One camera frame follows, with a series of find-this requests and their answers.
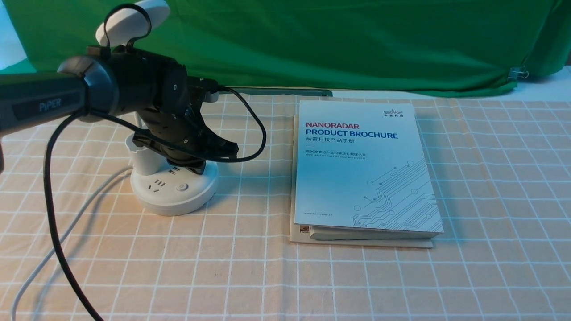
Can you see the green backdrop cloth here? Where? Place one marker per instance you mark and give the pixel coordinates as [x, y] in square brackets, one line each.
[441, 48]

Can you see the checkered beige tablecloth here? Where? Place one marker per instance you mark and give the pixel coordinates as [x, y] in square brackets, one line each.
[501, 173]

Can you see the Nanoradar product brochure booklet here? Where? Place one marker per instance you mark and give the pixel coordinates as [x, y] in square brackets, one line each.
[361, 178]

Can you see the metal binder clip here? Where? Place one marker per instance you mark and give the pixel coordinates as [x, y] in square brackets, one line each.
[517, 73]

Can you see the dark grey bar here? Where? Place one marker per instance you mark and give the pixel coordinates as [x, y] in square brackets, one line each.
[277, 91]

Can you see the white desk lamp socket base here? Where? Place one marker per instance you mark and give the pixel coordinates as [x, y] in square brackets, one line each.
[163, 187]

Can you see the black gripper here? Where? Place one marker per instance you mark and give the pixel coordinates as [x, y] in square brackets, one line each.
[176, 118]

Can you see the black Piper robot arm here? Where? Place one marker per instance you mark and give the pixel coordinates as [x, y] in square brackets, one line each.
[116, 82]

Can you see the beige booklet under brochure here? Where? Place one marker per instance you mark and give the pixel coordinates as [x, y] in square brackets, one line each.
[312, 240]

